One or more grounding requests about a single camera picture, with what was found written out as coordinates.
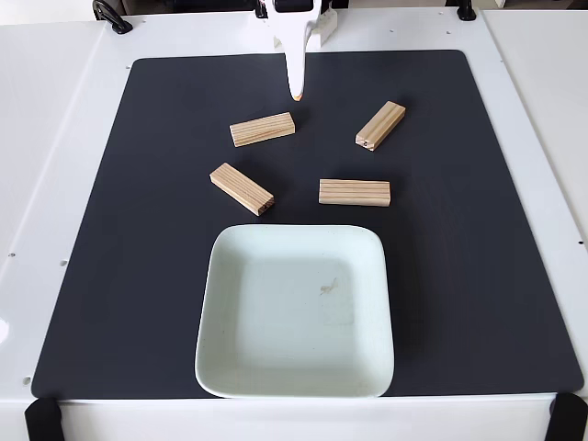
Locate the black rubber mat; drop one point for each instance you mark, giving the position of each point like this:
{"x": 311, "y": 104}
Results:
{"x": 138, "y": 229}

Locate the wooden block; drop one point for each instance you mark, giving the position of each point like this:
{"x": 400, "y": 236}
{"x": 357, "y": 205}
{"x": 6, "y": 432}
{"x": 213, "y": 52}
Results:
{"x": 241, "y": 188}
{"x": 353, "y": 193}
{"x": 380, "y": 125}
{"x": 262, "y": 129}

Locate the black table clamp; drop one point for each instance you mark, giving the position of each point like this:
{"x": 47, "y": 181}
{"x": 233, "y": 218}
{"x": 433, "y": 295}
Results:
{"x": 261, "y": 9}
{"x": 466, "y": 11}
{"x": 112, "y": 16}

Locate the white square plate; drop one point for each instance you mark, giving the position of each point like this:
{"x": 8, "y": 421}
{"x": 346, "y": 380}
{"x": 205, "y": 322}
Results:
{"x": 294, "y": 312}

